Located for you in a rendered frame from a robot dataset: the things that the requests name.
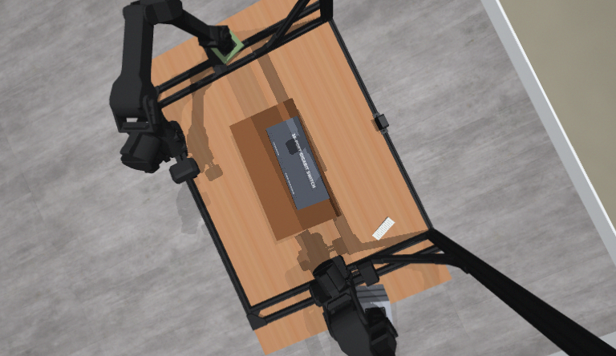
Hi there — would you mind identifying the brown wooden stand with grey legs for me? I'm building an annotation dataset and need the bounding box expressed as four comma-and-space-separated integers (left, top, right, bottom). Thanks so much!
229, 99, 342, 241

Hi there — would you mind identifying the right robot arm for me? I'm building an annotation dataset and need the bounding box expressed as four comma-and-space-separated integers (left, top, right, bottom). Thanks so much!
109, 0, 237, 174

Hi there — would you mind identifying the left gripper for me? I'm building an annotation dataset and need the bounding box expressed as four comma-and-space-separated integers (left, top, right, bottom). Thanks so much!
309, 258, 379, 307

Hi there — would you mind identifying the dark grey network switch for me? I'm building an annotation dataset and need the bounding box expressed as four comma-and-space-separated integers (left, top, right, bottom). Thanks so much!
266, 116, 330, 210

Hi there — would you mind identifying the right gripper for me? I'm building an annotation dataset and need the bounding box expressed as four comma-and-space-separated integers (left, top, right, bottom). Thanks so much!
160, 120, 201, 184

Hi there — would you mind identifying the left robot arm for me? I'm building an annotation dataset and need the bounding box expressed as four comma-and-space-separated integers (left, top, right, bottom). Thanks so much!
313, 255, 399, 356

